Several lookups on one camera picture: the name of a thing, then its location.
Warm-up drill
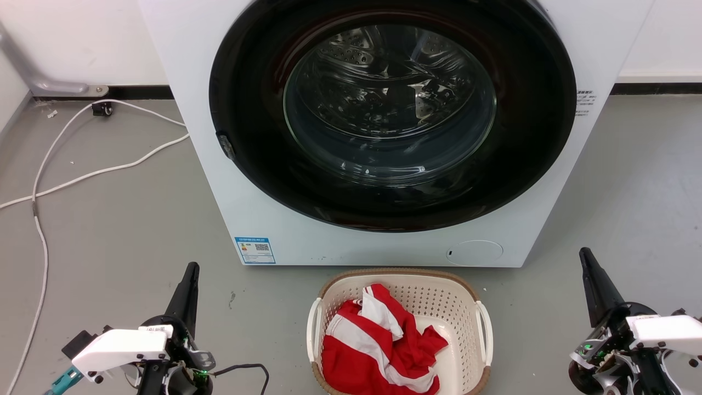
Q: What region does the round white filter cover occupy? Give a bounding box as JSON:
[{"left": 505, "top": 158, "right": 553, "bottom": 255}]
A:
[{"left": 446, "top": 240, "right": 504, "bottom": 267}]

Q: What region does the white front-load washing machine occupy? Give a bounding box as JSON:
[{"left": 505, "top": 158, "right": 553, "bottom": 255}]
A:
[{"left": 137, "top": 0, "right": 656, "bottom": 268}]

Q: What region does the black round washer door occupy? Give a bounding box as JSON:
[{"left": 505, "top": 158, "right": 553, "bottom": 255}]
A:
[{"left": 209, "top": 0, "right": 578, "bottom": 233}]

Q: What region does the blue energy label sticker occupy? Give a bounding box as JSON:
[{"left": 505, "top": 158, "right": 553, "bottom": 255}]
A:
[{"left": 235, "top": 237, "right": 276, "bottom": 265}]

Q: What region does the teal cable connector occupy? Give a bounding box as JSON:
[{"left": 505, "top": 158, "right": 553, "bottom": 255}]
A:
[{"left": 43, "top": 366, "right": 84, "bottom": 395}]

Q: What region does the grey bent floor pipe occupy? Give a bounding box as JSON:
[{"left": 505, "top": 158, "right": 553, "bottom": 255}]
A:
[{"left": 0, "top": 22, "right": 109, "bottom": 98}]

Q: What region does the red and white garment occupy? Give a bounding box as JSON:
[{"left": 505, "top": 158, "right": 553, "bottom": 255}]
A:
[{"left": 321, "top": 284, "right": 449, "bottom": 395}]

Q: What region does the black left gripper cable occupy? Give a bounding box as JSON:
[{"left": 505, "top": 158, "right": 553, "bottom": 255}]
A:
[{"left": 212, "top": 363, "right": 270, "bottom": 395}]

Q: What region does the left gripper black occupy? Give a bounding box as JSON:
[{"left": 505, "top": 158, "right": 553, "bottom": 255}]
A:
[{"left": 137, "top": 262, "right": 216, "bottom": 395}]

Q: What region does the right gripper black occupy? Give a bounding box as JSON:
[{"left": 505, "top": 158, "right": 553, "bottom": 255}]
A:
[{"left": 568, "top": 247, "right": 667, "bottom": 395}]

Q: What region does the cream perforated laundry basket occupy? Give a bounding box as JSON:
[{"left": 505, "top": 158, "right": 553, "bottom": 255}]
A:
[{"left": 307, "top": 268, "right": 494, "bottom": 395}]

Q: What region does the thin white looping cable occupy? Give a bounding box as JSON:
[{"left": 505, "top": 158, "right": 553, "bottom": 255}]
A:
[{"left": 4, "top": 99, "right": 187, "bottom": 395}]

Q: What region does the white power cable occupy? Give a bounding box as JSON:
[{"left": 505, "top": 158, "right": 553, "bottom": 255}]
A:
[{"left": 0, "top": 133, "right": 190, "bottom": 210}]

